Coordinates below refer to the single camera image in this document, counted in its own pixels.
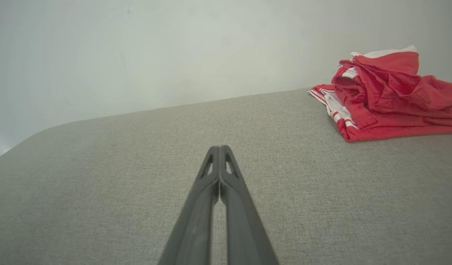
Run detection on red shorts with white stripe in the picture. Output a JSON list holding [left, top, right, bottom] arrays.
[[331, 45, 452, 130]]

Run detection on red jersey with number 23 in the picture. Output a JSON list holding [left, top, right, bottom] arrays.
[[309, 84, 452, 143]]

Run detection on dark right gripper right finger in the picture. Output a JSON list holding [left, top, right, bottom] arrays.
[[219, 145, 280, 265]]

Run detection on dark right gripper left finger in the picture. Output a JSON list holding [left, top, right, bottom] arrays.
[[158, 145, 221, 265]]

